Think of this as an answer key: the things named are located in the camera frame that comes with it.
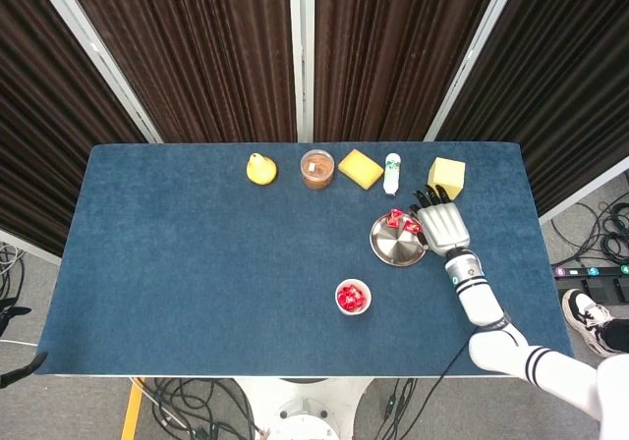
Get small white bottle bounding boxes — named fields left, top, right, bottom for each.
left=382, top=152, right=404, bottom=199

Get black coiled floor cables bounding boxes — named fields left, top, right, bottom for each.
left=548, top=198, right=629, bottom=269

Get grey floor cables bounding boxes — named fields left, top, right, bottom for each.
left=0, top=243, right=26, bottom=308

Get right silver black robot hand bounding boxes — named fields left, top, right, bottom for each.
left=408, top=184, right=471, bottom=257

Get yellow sponge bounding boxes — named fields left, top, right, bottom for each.
left=337, top=148, right=385, bottom=192

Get white and black sneaker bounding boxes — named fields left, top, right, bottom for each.
left=561, top=289, right=616, bottom=358

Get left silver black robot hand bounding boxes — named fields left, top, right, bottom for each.
left=0, top=300, right=49, bottom=388

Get black floor cable bundle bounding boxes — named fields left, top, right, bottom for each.
left=140, top=375, right=266, bottom=440

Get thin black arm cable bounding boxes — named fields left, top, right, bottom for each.
left=427, top=339, right=473, bottom=402

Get round metal plate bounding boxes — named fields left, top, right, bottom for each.
left=369, top=212, right=429, bottom=268

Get black trouser leg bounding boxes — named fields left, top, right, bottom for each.
left=600, top=317, right=629, bottom=354

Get brown pleated curtain panel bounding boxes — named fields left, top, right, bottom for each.
left=58, top=0, right=299, bottom=144
left=0, top=0, right=148, bottom=259
left=434, top=0, right=629, bottom=218
left=314, top=0, right=505, bottom=142

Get white partition base rail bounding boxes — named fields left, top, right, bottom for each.
left=538, top=157, right=629, bottom=225
left=0, top=227, right=64, bottom=267

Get clear jar of rubber bands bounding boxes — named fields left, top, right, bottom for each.
left=300, top=148, right=337, bottom=191

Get blue tablecloth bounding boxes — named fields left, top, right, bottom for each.
left=31, top=142, right=577, bottom=377

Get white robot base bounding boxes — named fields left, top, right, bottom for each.
left=230, top=375, right=372, bottom=440

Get yellow pear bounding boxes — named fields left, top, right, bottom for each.
left=246, top=152, right=278, bottom=186

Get small white bowl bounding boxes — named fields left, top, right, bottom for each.
left=334, top=278, right=373, bottom=317

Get white partition frame post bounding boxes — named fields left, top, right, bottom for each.
left=288, top=0, right=305, bottom=143
left=28, top=0, right=164, bottom=145
left=300, top=0, right=316, bottom=143
left=424, top=0, right=508, bottom=142

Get black foot pedals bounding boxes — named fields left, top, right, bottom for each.
left=582, top=276, right=629, bottom=304

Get black cable with green plug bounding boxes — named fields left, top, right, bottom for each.
left=375, top=378, right=419, bottom=440

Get yellow cube box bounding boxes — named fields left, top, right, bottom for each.
left=427, top=157, right=467, bottom=200

